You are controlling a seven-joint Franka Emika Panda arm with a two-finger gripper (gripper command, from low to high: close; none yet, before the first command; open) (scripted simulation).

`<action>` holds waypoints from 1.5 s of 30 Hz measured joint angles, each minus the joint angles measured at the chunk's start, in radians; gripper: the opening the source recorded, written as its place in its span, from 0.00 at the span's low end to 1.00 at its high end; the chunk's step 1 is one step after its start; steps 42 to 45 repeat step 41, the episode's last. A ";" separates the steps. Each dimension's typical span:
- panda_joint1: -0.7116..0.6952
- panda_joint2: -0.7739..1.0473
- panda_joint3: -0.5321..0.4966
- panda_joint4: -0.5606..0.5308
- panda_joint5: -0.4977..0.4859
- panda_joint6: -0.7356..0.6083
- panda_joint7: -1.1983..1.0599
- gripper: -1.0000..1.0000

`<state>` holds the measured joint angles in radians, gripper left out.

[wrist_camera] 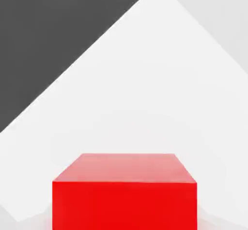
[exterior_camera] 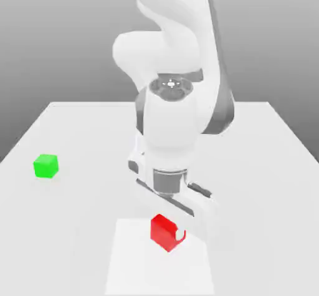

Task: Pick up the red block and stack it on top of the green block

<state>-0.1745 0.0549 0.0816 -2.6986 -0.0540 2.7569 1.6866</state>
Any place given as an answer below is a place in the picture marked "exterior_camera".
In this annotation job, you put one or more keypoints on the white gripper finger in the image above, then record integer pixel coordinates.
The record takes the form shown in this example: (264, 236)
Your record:
(180, 235)

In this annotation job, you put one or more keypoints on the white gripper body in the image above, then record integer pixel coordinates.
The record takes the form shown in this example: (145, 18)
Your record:
(199, 216)

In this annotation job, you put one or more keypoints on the small red cube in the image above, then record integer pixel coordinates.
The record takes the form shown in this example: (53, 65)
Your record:
(162, 232)

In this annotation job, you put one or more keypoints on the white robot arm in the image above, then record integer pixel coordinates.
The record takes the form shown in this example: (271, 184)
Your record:
(172, 126)

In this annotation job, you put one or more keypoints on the small green cube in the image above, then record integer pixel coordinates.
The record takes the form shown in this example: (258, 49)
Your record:
(45, 166)

